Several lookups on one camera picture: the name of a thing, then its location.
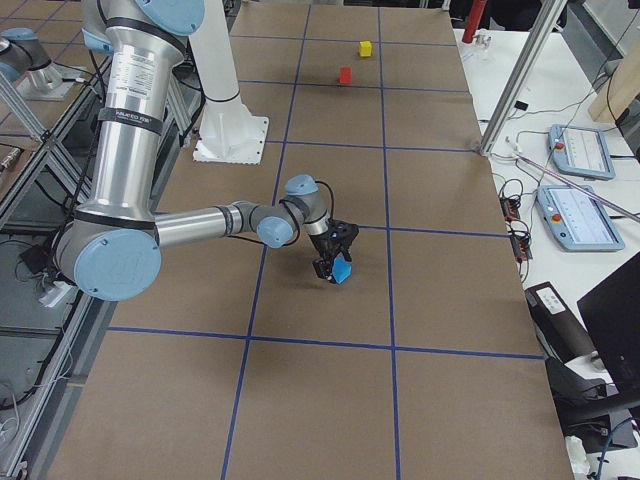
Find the black monitor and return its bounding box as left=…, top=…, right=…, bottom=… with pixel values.
left=578, top=254, right=639, bottom=391

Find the orange circuit board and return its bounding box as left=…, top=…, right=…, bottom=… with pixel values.
left=499, top=197, right=521, bottom=222

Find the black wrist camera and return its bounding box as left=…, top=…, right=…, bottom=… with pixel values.
left=330, top=219, right=359, bottom=245

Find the blue block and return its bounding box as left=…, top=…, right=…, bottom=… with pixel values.
left=331, top=256, right=352, bottom=284

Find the red block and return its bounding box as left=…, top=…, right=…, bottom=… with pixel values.
left=339, top=67, right=352, bottom=85

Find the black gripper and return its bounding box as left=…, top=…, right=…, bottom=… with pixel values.
left=312, top=227, right=352, bottom=280

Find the white power strip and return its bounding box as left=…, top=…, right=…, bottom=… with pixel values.
left=38, top=281, right=72, bottom=308

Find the teach pendant tablet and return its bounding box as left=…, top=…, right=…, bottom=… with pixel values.
left=548, top=124, right=616, bottom=180
left=536, top=185, right=625, bottom=252

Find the lower teach pendant tablet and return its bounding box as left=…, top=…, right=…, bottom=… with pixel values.
left=536, top=185, right=625, bottom=252

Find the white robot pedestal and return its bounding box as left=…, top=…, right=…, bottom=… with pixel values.
left=190, top=1, right=269, bottom=165

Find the yellow block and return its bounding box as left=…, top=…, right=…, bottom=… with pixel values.
left=358, top=40, right=373, bottom=58

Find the upper teach pendant tablet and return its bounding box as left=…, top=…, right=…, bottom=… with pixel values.
left=548, top=124, right=616, bottom=180

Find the red cylinder bottle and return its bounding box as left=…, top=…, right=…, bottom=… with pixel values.
left=461, top=0, right=487, bottom=44

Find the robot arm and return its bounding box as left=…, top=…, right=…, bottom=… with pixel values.
left=55, top=1, right=358, bottom=301

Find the aluminium frame post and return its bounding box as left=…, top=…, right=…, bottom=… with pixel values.
left=478, top=0, right=567, bottom=156

